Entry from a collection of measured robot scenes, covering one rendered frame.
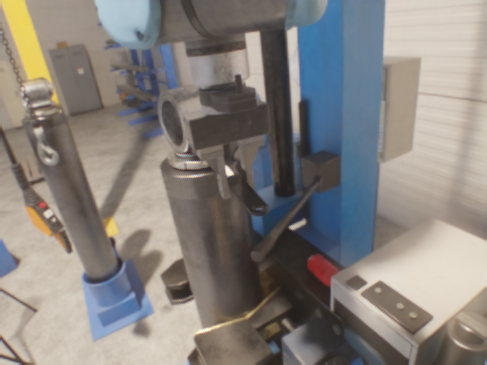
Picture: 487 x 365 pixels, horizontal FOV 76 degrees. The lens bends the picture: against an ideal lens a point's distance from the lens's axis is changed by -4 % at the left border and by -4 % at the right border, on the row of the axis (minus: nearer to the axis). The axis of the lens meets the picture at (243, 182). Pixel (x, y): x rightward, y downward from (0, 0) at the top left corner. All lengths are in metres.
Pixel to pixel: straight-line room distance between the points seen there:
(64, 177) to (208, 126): 1.61
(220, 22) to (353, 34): 0.63
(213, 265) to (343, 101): 0.56
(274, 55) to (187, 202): 0.52
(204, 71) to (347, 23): 0.51
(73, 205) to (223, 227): 1.43
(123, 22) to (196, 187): 0.45
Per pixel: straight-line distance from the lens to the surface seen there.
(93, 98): 10.91
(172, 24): 0.35
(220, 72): 0.47
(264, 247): 0.66
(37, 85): 2.01
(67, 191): 2.08
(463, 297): 0.85
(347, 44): 0.91
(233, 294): 0.94
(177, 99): 0.72
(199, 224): 0.79
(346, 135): 0.96
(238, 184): 0.55
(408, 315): 0.77
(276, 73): 1.03
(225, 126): 0.50
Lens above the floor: 1.76
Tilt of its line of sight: 26 degrees down
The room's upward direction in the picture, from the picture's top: 8 degrees counter-clockwise
